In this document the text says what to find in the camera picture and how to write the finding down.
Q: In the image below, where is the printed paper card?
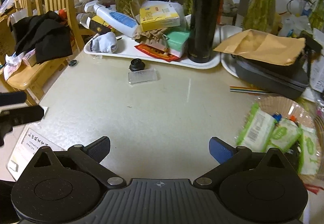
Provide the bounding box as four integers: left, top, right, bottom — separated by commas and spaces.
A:
6, 127, 64, 181

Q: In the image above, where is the small white paper piece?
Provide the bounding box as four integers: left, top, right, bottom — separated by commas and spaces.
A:
42, 106, 48, 115

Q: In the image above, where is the green wet wipes pack left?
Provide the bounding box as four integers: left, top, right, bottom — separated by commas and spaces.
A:
236, 102, 276, 152

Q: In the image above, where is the green wet wipes pack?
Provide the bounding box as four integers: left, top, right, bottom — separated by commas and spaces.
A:
298, 125, 320, 175
266, 118, 302, 153
236, 102, 276, 152

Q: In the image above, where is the green wet wipes pack middle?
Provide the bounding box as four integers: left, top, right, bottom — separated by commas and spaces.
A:
266, 118, 302, 153

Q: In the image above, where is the clear plastic box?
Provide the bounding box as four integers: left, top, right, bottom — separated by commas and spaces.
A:
128, 68, 158, 85

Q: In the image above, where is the small black round cap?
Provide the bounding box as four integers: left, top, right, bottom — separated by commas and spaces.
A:
68, 59, 77, 67

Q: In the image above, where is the green wet wipes pack right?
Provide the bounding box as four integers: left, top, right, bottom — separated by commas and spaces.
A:
298, 125, 320, 175

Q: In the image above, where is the white tray right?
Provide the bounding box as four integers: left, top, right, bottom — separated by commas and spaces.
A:
220, 25, 242, 78

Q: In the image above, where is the white tray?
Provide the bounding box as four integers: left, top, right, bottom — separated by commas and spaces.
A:
83, 10, 221, 69
220, 25, 242, 78

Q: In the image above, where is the black cloth on chair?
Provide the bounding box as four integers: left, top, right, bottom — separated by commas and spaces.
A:
13, 11, 72, 64

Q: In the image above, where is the dark grey hard case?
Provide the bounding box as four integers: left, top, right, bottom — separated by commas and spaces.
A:
234, 56, 309, 100

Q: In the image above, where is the white tray left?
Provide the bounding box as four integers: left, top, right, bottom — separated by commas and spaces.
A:
83, 10, 221, 69

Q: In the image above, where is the black thermos bottle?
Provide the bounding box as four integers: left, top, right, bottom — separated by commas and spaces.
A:
187, 0, 221, 63

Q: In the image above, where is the rolled white sock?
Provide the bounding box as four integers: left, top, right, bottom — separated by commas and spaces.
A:
90, 32, 117, 54

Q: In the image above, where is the red packet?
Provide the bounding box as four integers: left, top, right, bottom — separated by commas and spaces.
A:
134, 44, 180, 62

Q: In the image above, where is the brown paper envelope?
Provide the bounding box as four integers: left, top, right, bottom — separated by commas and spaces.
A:
214, 30, 306, 66

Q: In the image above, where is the black yellow box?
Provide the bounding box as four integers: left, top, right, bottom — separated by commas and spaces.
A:
80, 15, 114, 35

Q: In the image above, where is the brown crumpled paper bag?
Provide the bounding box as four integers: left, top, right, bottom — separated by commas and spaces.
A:
132, 28, 168, 43

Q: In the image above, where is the white spray bottle blue label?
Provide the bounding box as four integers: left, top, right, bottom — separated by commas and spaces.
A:
85, 0, 138, 38

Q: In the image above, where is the wooden chair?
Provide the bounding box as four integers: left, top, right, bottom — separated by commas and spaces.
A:
5, 0, 85, 106

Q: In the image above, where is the glass vase right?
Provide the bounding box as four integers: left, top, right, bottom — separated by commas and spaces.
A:
242, 0, 276, 33

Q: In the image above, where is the rainbow ribbon cable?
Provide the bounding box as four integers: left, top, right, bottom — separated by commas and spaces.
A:
229, 85, 273, 95

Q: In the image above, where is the small black round camera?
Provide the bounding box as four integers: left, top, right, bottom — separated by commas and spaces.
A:
129, 58, 145, 72

